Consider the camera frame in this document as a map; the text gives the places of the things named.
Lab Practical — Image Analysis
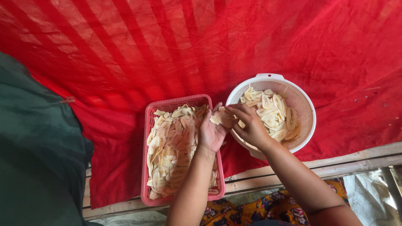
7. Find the person's left hand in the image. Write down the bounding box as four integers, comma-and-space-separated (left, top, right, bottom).
197, 102, 229, 154

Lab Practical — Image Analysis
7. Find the person's right hand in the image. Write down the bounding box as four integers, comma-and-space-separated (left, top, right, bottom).
224, 104, 273, 151

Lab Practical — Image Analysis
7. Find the handful of banana slices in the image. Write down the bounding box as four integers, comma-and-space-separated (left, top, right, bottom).
209, 106, 240, 129

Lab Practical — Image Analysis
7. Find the heap of thick banana slices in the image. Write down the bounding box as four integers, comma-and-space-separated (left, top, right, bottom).
238, 87, 302, 142

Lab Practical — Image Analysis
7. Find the heap of thin banana slices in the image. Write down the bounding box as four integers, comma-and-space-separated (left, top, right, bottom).
146, 104, 219, 200

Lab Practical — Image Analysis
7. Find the white round plastic colander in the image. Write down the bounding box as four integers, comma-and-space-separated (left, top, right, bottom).
225, 73, 317, 160

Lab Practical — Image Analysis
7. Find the pink plastic basket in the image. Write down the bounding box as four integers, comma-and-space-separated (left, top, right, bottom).
140, 94, 226, 207

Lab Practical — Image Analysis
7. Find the person's yellow patterned skirt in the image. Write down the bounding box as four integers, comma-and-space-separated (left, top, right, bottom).
200, 178, 351, 226

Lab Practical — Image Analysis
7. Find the red cloth sheet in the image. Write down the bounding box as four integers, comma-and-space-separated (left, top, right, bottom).
0, 0, 402, 209

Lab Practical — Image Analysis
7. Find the white plastic sack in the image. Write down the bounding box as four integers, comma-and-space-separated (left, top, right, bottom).
342, 169, 402, 226

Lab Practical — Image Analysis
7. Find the dark green cloth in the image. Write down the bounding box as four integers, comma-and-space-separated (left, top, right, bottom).
0, 52, 104, 226

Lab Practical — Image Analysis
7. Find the wooden platform frame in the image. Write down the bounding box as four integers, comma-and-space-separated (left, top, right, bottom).
82, 141, 402, 221

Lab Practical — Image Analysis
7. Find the wooden post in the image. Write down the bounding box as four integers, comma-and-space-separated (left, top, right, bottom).
381, 166, 402, 214

